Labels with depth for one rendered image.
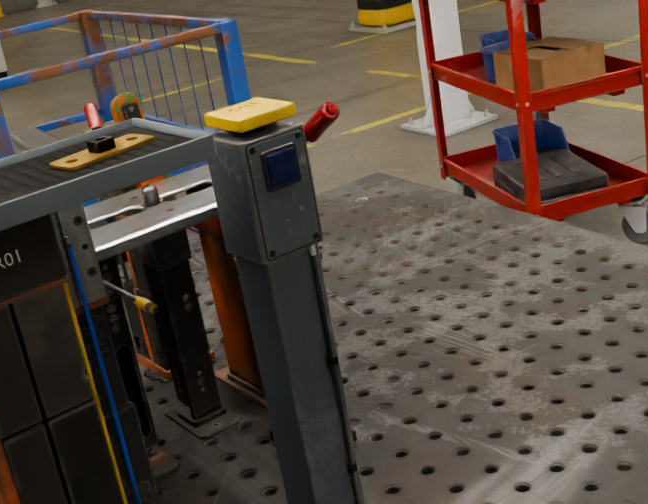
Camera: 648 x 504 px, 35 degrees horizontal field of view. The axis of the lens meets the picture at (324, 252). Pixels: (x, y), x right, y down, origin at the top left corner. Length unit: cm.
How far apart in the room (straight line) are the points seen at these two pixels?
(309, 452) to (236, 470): 26
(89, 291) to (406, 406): 48
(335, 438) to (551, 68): 233
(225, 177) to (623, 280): 82
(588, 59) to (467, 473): 229
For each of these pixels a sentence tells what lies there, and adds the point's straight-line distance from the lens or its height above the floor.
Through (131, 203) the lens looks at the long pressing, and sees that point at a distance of 128.
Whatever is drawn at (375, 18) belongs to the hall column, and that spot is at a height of 10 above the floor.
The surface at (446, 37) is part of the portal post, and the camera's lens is 509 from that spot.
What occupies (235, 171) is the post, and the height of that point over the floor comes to 111.
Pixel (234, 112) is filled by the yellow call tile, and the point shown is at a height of 116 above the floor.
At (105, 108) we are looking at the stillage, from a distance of 422.
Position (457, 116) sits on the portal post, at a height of 5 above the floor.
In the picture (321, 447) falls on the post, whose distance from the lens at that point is 101.
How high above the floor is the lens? 135
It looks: 21 degrees down
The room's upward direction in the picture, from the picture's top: 10 degrees counter-clockwise
